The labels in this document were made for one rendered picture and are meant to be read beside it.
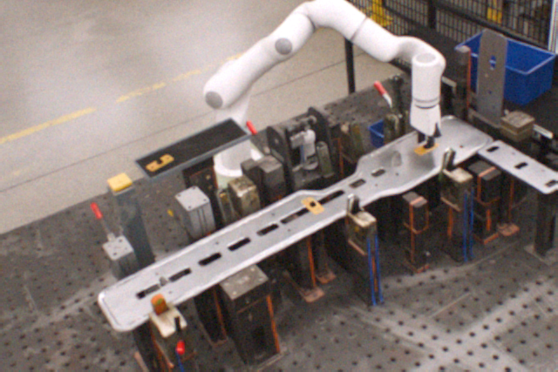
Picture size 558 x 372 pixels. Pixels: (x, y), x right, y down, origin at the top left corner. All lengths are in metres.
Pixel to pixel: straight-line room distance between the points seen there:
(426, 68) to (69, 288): 1.44
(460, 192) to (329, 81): 2.67
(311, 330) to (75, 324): 0.79
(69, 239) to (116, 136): 1.91
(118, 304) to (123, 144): 2.59
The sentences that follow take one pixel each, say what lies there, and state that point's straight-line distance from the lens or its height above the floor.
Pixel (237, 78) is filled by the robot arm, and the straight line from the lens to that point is 2.63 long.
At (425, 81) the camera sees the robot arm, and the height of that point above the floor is 1.29.
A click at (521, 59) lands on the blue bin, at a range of 2.89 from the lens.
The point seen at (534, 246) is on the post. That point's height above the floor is 0.73.
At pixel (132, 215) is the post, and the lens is 2.44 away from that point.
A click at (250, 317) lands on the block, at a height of 0.92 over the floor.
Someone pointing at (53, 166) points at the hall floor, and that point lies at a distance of 4.71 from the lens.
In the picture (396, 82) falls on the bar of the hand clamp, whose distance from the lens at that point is 2.56.
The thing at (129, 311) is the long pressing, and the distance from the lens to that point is 2.19.
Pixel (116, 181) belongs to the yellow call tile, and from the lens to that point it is 2.39.
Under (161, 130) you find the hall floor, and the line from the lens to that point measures 4.76.
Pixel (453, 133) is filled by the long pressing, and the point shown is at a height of 1.00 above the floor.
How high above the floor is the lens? 2.53
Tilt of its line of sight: 36 degrees down
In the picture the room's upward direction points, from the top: 9 degrees counter-clockwise
